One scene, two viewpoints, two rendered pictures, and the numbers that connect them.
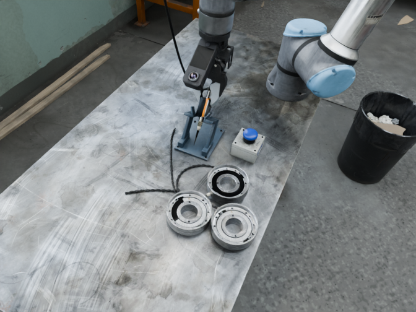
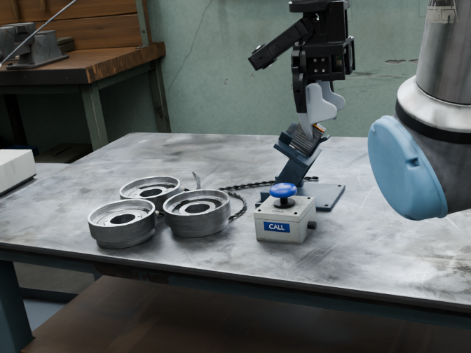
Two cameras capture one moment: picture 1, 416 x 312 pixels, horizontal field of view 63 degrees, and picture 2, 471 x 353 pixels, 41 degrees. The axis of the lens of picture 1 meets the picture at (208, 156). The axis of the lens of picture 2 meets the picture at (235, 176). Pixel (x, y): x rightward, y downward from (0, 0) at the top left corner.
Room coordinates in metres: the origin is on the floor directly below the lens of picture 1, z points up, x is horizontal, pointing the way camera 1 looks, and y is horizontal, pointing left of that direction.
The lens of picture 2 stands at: (0.66, -0.95, 1.20)
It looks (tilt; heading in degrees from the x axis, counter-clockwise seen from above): 20 degrees down; 96
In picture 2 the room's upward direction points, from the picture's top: 7 degrees counter-clockwise
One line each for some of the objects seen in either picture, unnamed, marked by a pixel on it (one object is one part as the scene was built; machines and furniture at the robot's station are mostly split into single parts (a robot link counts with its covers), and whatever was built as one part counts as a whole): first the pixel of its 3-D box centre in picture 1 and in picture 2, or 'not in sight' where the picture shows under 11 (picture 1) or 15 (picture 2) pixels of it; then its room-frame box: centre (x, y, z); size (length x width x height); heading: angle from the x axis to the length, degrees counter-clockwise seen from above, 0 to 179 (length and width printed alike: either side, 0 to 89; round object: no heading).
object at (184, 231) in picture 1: (189, 213); (151, 197); (0.41, 0.03, 0.82); 0.10 x 0.10 x 0.04
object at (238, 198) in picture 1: (227, 184); (198, 213); (0.50, -0.06, 0.82); 0.10 x 0.10 x 0.04
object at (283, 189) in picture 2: (249, 138); (284, 201); (0.64, -0.11, 0.85); 0.04 x 0.04 x 0.05
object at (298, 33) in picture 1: (302, 44); not in sight; (0.94, -0.25, 0.97); 0.13 x 0.12 x 0.14; 21
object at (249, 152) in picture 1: (248, 143); (289, 217); (0.64, -0.11, 0.82); 0.08 x 0.07 x 0.05; 158
